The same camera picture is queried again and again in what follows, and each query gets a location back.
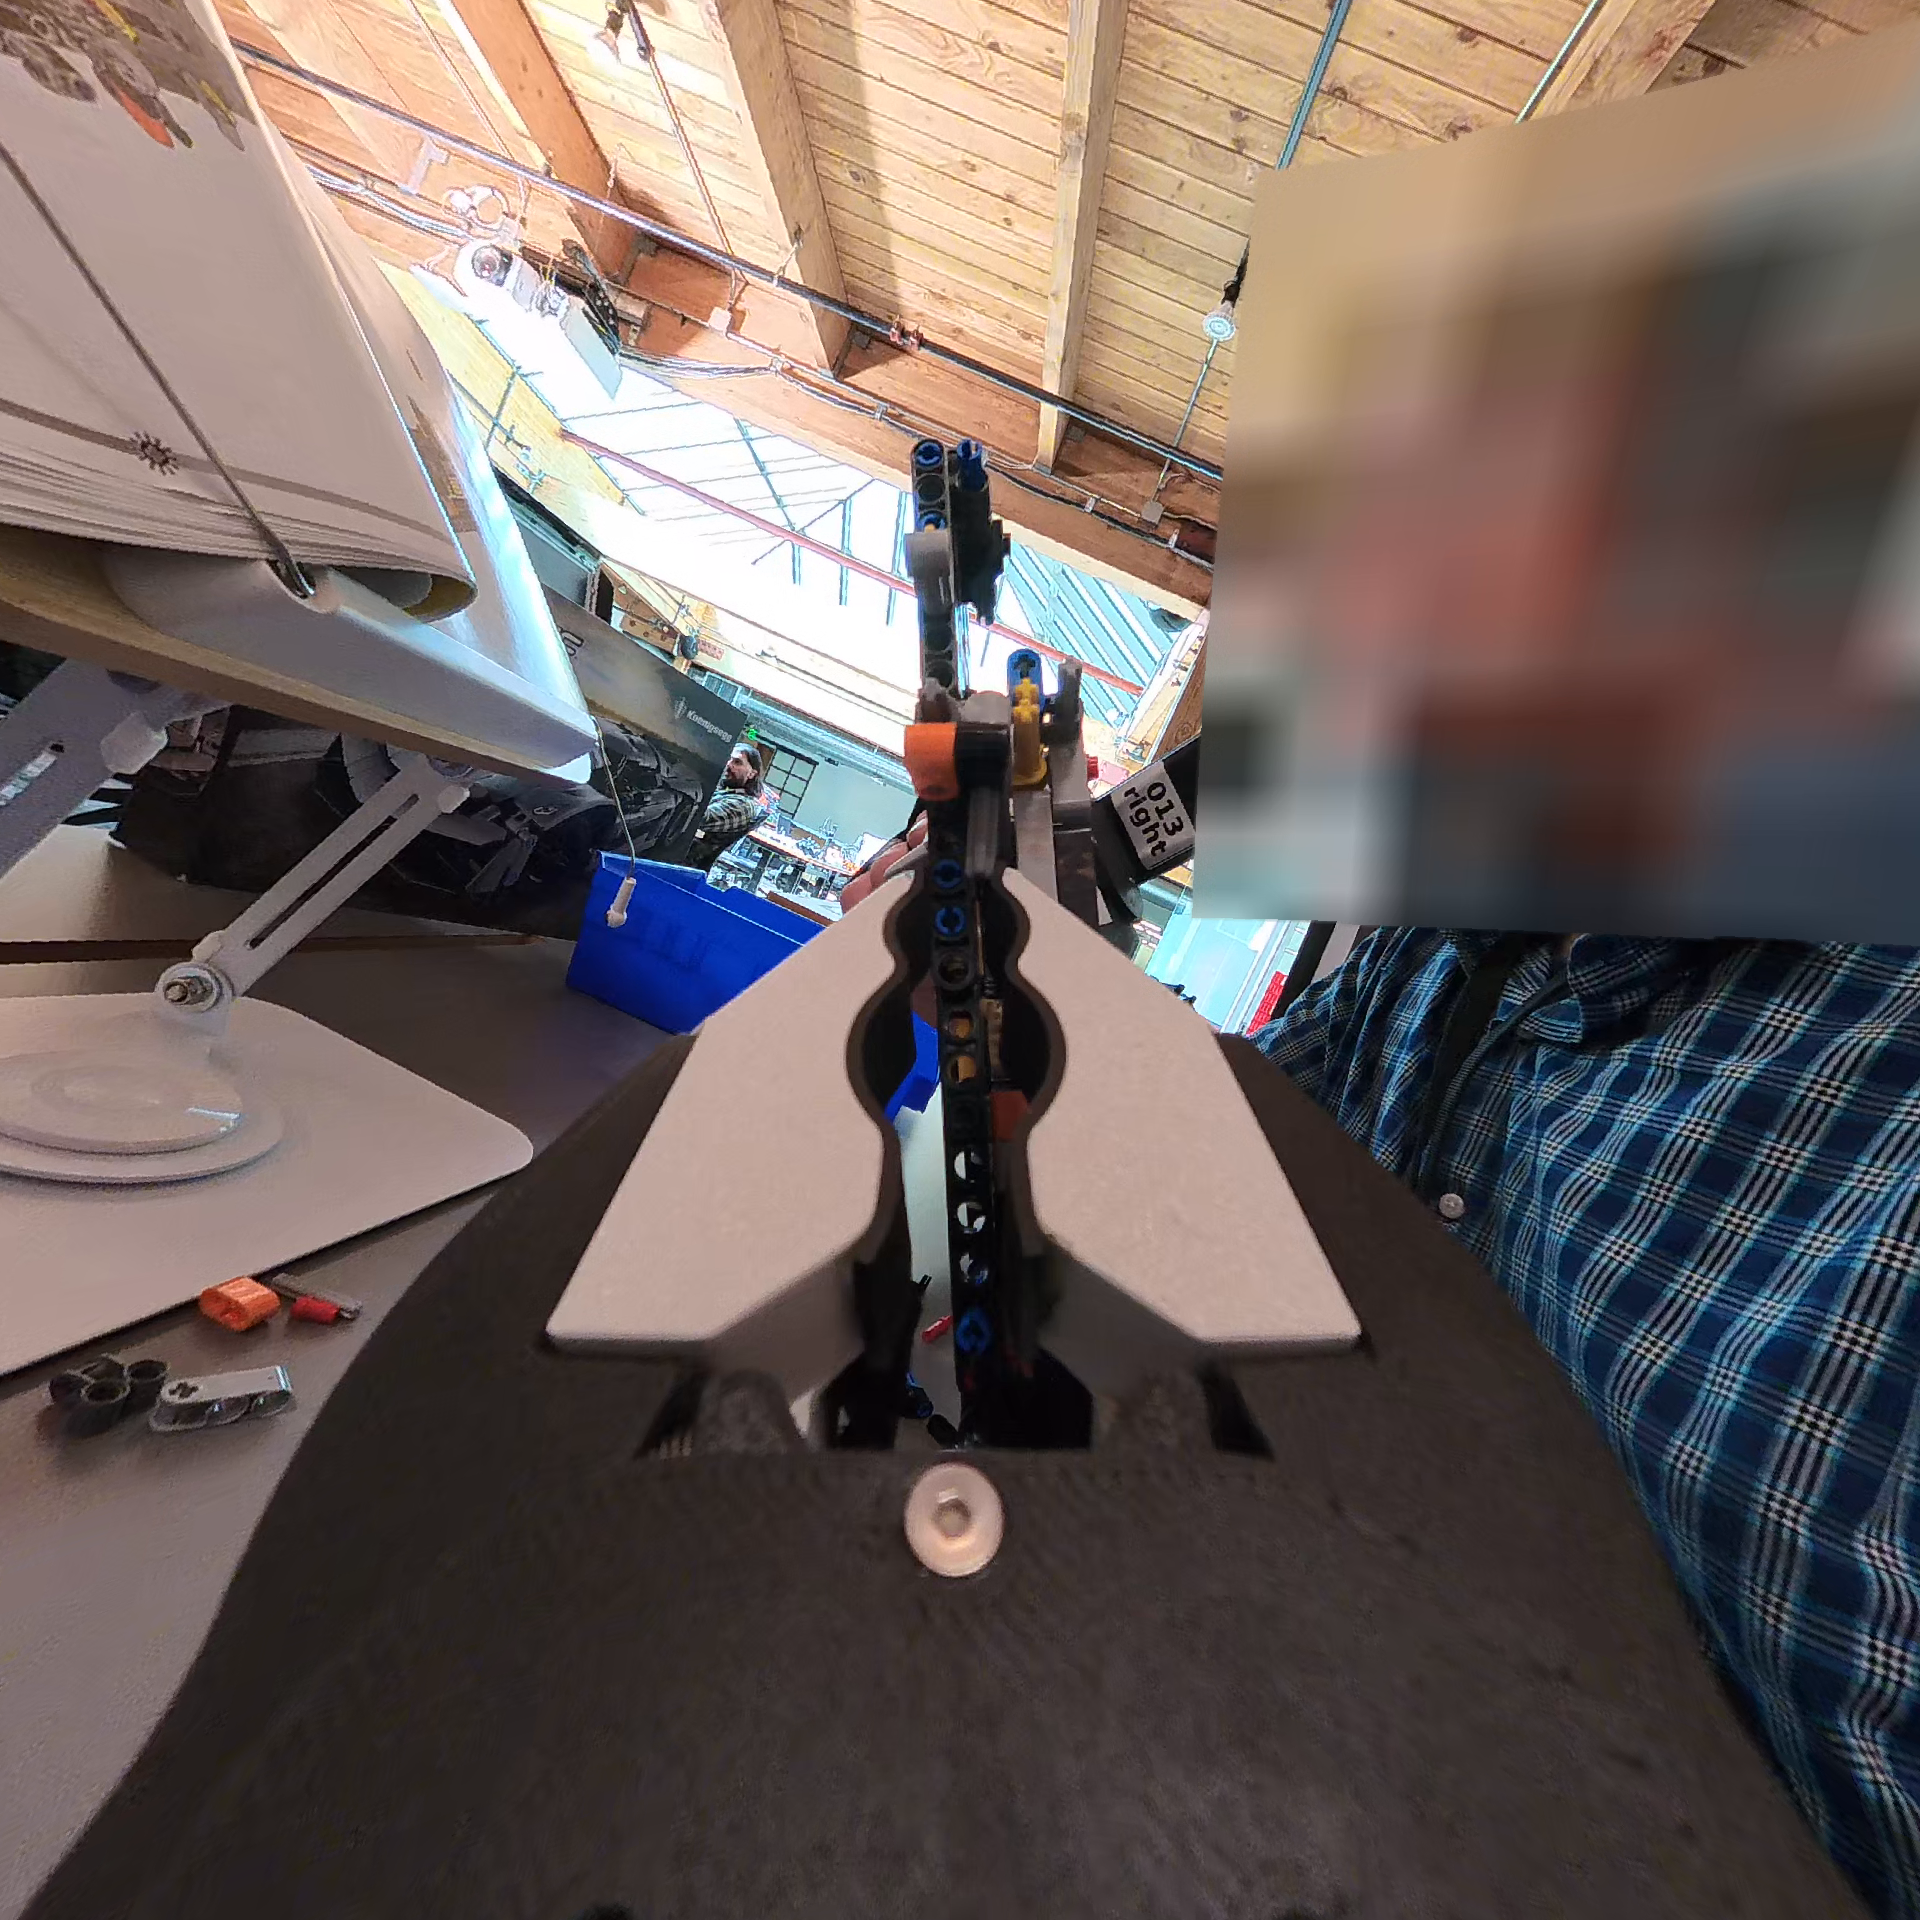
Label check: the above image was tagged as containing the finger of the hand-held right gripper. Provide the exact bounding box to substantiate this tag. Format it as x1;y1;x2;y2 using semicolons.
1019;778;1107;914

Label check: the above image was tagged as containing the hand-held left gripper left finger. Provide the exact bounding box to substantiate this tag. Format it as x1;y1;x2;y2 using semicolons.
543;866;906;1449

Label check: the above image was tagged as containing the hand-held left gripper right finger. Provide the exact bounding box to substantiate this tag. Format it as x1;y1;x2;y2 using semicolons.
1002;866;1365;1413

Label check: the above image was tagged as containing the black lego technic assembly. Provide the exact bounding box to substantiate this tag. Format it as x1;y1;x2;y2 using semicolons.
903;439;1104;1449

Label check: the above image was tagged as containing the black lego box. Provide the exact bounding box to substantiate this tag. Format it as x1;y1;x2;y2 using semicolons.
112;464;752;903

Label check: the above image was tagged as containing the grey lego beam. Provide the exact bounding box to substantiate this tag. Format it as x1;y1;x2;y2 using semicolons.
146;1366;298;1433

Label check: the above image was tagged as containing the black lego connector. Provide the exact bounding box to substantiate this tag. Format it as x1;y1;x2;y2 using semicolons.
48;1353;170;1420

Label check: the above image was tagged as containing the person's right hand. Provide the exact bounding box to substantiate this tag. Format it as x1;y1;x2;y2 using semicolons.
837;816;933;916

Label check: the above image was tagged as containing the blue plastic bin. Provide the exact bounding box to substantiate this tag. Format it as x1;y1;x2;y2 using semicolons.
565;850;940;1119

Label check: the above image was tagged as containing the white book stand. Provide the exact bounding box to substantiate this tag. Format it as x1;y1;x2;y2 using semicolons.
0;525;600;1373

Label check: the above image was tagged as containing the person's blue plaid shirt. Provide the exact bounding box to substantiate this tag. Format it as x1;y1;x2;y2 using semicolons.
1252;921;1920;1920

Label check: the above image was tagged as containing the black ceiling pipe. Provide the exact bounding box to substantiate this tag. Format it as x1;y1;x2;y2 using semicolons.
231;36;1226;482

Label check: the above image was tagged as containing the white instruction booklet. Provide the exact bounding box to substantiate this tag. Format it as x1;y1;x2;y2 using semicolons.
0;0;600;767

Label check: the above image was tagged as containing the white elastic cord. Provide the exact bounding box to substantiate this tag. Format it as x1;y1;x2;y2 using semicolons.
0;142;646;924

